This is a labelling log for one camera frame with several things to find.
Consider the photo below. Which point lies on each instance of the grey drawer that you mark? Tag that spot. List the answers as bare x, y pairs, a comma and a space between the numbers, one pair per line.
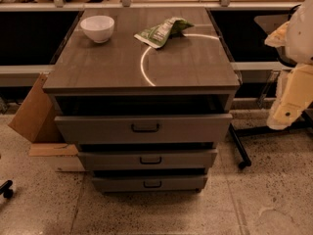
144, 129
144, 184
136, 160

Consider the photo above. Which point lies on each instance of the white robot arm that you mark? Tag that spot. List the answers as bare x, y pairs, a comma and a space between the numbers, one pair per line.
296, 35

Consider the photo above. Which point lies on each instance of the grey three-drawer cabinet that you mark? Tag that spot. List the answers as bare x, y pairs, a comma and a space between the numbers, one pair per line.
190, 75

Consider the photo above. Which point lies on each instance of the grey top drawer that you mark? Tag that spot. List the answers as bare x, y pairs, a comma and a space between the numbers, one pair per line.
144, 129

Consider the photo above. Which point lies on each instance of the grey bottom drawer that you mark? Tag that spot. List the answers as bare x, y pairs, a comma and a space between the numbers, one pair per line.
144, 184

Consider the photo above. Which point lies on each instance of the green snack bag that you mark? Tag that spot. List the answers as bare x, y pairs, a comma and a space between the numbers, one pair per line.
158, 35

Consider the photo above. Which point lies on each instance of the white ceramic bowl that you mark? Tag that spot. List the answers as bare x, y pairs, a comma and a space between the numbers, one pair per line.
98, 28

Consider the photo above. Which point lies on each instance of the black metal stand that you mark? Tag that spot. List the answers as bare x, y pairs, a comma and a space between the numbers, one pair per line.
306, 118

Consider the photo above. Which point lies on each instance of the brown cardboard box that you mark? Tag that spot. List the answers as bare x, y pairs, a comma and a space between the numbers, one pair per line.
34, 121

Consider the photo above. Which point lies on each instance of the black chair caster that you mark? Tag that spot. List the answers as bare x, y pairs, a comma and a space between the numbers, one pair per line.
5, 189

